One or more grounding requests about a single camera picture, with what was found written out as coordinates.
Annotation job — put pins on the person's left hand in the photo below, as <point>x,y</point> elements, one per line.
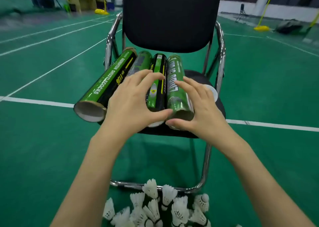
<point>127,109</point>

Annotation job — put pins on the person's right hand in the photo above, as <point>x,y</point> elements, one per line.
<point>206,117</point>

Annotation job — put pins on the black green Hangyu tube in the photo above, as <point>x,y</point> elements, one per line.
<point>109,82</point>

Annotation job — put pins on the bright green glossy shuttlecock tube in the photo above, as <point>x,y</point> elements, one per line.
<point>142,62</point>

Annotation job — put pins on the black shuttlecock tube green stripe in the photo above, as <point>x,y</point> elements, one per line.
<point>159,64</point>

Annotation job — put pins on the pile of white shuttlecocks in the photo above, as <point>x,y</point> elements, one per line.
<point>152,188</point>

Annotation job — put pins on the black chair with chrome frame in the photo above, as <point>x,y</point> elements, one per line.
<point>172,17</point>

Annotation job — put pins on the person's left forearm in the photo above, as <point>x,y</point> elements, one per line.
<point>87,184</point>

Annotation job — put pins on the person's right forearm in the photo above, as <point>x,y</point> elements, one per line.
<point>261,189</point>

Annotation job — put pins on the black floor stand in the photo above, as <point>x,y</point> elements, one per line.
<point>241,10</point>

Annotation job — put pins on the black sports bag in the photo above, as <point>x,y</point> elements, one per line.
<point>289,26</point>

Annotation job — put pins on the yellow net post with base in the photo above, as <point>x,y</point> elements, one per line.
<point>102,11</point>
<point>261,28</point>

